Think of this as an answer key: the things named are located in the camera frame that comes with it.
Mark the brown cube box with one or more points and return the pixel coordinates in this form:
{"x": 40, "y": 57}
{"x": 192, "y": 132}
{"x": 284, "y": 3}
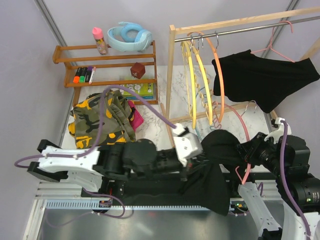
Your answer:
{"x": 138, "y": 70}

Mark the purple highlighter marker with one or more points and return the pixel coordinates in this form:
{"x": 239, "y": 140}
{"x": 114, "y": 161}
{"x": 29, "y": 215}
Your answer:
{"x": 88, "y": 74}

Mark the pink water bottle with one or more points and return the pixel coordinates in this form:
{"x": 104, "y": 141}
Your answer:
{"x": 100, "y": 41}

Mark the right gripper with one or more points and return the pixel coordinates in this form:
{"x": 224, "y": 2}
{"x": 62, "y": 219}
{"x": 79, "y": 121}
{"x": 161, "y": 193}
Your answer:
{"x": 249, "y": 150}

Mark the yellow hanger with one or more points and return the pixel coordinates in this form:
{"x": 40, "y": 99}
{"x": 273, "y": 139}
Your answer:
{"x": 186, "y": 51}
{"x": 205, "y": 97}

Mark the camouflage yellow trousers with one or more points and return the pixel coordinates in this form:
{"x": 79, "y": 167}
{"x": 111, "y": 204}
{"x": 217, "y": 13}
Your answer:
{"x": 115, "y": 128}

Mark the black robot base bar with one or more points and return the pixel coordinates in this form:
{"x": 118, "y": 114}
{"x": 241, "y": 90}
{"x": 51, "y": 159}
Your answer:
{"x": 141, "y": 192}

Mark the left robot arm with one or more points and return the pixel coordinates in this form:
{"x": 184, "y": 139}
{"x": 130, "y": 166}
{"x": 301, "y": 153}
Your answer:
{"x": 129, "y": 161}

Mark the white cable duct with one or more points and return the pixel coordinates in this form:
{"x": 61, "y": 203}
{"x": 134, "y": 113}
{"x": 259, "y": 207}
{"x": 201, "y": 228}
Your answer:
{"x": 96, "y": 204}

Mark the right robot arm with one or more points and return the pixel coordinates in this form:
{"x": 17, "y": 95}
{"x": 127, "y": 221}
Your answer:
{"x": 288, "y": 161}

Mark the green highlighter marker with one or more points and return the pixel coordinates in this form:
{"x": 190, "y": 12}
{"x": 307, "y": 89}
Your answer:
{"x": 83, "y": 74}

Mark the green card box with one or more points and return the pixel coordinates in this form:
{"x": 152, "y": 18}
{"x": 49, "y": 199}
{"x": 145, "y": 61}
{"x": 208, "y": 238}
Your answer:
{"x": 145, "y": 90}

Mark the wooden shelf rack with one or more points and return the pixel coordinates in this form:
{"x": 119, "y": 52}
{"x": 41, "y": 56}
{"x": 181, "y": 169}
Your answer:
{"x": 111, "y": 69}

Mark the orange hanger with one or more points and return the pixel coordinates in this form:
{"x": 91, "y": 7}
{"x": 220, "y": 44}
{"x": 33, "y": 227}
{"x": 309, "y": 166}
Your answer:
{"x": 218, "y": 112}

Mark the orange highlighter marker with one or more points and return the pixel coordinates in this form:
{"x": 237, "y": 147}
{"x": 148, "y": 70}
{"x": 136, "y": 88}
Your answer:
{"x": 77, "y": 75}

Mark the black trousers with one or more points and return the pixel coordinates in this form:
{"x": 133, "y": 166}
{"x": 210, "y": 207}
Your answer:
{"x": 247, "y": 77}
{"x": 207, "y": 187}

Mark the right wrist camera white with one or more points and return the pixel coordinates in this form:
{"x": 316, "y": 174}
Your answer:
{"x": 275, "y": 135}

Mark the pink trousers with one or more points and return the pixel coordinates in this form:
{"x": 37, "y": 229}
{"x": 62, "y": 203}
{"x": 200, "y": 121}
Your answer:
{"x": 135, "y": 118}

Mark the white pink pen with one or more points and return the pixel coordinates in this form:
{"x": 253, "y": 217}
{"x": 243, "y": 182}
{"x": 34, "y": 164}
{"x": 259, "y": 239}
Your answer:
{"x": 92, "y": 75}

